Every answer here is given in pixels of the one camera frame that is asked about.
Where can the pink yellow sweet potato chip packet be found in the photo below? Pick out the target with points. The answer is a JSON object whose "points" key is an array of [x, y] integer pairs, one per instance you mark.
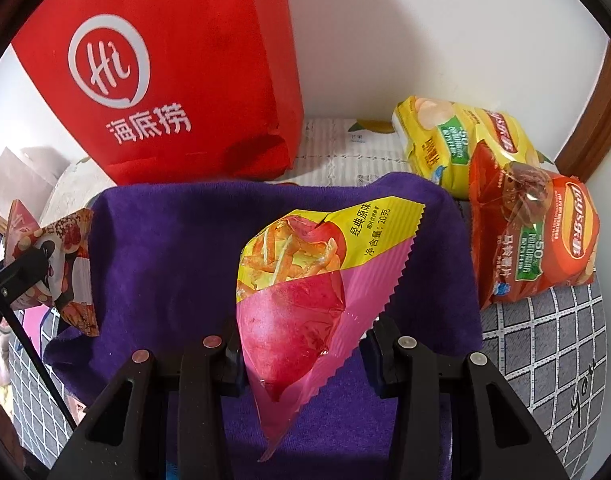
{"points": [[295, 320]]}

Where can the beige box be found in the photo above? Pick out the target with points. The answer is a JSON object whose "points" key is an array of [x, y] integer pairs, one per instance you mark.
{"points": [[30, 175]]}

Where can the purple towel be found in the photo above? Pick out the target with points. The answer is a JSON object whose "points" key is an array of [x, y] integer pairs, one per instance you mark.
{"points": [[175, 250]]}

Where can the orange red potato chip bag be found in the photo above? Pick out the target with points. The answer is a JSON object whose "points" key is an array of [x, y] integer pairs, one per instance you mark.
{"points": [[530, 250]]}

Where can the brown wooden bed frame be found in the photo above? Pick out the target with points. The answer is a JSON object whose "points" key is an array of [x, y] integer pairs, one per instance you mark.
{"points": [[598, 125]]}

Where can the grey grid bedsheet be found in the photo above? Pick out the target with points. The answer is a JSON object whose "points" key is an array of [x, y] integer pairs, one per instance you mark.
{"points": [[535, 360]]}

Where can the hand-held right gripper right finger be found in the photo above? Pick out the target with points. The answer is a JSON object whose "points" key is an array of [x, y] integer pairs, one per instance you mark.
{"points": [[383, 360]]}

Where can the white lemon print cloth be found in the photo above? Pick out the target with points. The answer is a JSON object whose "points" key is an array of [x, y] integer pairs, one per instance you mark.
{"points": [[345, 155]]}

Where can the yellow potato chip bag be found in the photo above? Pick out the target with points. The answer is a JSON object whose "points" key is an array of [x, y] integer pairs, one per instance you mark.
{"points": [[435, 145]]}

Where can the red paper bag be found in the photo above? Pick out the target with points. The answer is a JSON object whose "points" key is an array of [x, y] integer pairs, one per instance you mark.
{"points": [[200, 35]]}

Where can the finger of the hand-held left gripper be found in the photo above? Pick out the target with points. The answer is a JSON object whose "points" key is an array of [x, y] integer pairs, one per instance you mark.
{"points": [[25, 272]]}

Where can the red white snack packet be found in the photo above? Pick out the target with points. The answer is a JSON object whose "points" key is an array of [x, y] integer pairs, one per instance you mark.
{"points": [[70, 240]]}

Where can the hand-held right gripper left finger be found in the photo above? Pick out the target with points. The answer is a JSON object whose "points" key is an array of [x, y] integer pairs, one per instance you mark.
{"points": [[234, 360]]}

